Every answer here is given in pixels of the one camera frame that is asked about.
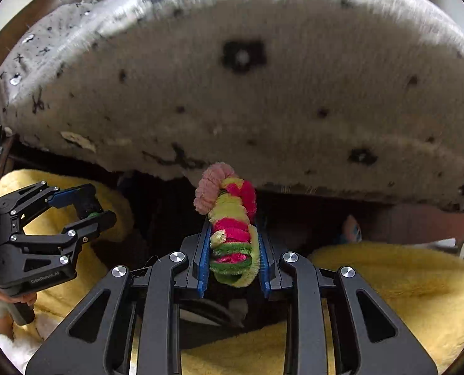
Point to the white fluffy cloth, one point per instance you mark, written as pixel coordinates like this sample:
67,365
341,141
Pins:
9,351

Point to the small green item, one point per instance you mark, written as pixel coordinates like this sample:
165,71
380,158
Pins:
93,215

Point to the person's left hand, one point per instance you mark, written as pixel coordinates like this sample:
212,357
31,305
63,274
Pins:
25,300

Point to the colourful chenille stem bundle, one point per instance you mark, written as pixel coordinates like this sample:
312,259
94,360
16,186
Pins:
232,234

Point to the blue slipper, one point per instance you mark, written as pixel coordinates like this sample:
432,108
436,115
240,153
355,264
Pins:
353,232

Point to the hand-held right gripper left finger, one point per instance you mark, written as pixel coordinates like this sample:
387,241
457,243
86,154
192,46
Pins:
204,259

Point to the grey shaggy rug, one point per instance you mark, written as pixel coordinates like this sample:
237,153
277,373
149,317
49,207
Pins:
255,105

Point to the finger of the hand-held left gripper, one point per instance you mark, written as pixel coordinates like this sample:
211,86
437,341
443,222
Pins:
73,195
91,224

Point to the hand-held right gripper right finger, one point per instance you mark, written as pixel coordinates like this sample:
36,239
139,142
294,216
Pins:
264,265

